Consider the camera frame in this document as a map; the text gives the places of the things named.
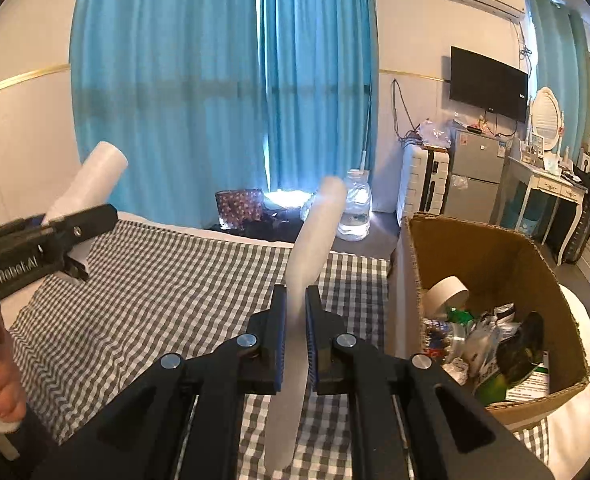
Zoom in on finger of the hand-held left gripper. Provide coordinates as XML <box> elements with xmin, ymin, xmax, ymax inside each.
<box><xmin>62</xmin><ymin>252</ymin><xmax>92</xmax><ymax>282</ymax></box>
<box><xmin>30</xmin><ymin>204</ymin><xmax>119</xmax><ymax>250</ymax></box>

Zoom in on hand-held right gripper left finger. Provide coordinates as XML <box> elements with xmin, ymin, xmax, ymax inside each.
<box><xmin>30</xmin><ymin>284</ymin><xmax>290</xmax><ymax>480</ymax></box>

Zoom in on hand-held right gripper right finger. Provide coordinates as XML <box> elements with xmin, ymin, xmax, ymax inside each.
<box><xmin>305</xmin><ymin>285</ymin><xmax>556</xmax><ymax>480</ymax></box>

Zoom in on grey tape roll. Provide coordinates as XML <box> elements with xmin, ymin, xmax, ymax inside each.
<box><xmin>421</xmin><ymin>276</ymin><xmax>470</xmax><ymax>319</ymax></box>

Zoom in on clear bottle with blue label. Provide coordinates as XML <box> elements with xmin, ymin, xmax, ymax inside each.
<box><xmin>422</xmin><ymin>317</ymin><xmax>478</xmax><ymax>366</ymax></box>

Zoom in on cardboard box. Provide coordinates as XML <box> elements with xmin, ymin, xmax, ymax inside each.
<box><xmin>390</xmin><ymin>212</ymin><xmax>590</xmax><ymax>428</ymax></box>

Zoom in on green snack packet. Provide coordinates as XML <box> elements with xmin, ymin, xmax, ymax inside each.
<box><xmin>475</xmin><ymin>311</ymin><xmax>546</xmax><ymax>407</ymax></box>

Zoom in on person's left hand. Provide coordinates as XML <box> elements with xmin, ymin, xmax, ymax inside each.
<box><xmin>0</xmin><ymin>327</ymin><xmax>28</xmax><ymax>433</ymax></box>

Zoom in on grey checked bed sheet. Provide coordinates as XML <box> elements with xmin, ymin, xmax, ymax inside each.
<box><xmin>8</xmin><ymin>217</ymin><xmax>550</xmax><ymax>480</ymax></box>

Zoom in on dark patterned bag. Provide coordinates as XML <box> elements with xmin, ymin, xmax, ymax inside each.
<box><xmin>215</xmin><ymin>188</ymin><xmax>265</xmax><ymax>231</ymax></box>

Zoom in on large clear water jug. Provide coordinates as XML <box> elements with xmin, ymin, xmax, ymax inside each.
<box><xmin>337</xmin><ymin>170</ymin><xmax>373</xmax><ymax>242</ymax></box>

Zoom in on teal curtain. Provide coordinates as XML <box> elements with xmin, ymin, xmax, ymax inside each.
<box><xmin>522</xmin><ymin>0</ymin><xmax>590</xmax><ymax>161</ymax></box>
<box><xmin>260</xmin><ymin>0</ymin><xmax>380</xmax><ymax>196</ymax></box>
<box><xmin>69</xmin><ymin>0</ymin><xmax>271</xmax><ymax>231</ymax></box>

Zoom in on white suitcase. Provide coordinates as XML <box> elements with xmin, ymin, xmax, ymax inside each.
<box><xmin>397</xmin><ymin>142</ymin><xmax>452</xmax><ymax>217</ymax></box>

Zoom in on green and white medicine box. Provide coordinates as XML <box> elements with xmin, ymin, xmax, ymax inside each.
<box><xmin>505</xmin><ymin>360</ymin><xmax>550</xmax><ymax>404</ymax></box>

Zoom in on silver mini fridge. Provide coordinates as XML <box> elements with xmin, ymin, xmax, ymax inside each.
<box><xmin>445</xmin><ymin>127</ymin><xmax>514</xmax><ymax>226</ymax></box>

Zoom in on clear plastic bags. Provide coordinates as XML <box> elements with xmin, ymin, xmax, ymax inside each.
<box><xmin>415</xmin><ymin>119</ymin><xmax>454</xmax><ymax>151</ymax></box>

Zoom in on white dressing table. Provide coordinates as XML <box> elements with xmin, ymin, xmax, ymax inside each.
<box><xmin>495</xmin><ymin>155</ymin><xmax>588</xmax><ymax>266</ymax></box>

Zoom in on black garment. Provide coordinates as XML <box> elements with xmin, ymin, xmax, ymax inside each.
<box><xmin>557</xmin><ymin>165</ymin><xmax>590</xmax><ymax>266</ymax></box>

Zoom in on white oval mirror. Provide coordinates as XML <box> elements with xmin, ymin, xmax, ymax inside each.
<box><xmin>530</xmin><ymin>86</ymin><xmax>562</xmax><ymax>154</ymax></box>

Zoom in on wall cable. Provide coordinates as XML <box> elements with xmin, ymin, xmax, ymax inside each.
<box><xmin>392</xmin><ymin>80</ymin><xmax>422</xmax><ymax>144</ymax></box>

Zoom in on black wall television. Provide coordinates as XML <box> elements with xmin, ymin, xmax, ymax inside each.
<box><xmin>449</xmin><ymin>46</ymin><xmax>529</xmax><ymax>122</ymax></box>

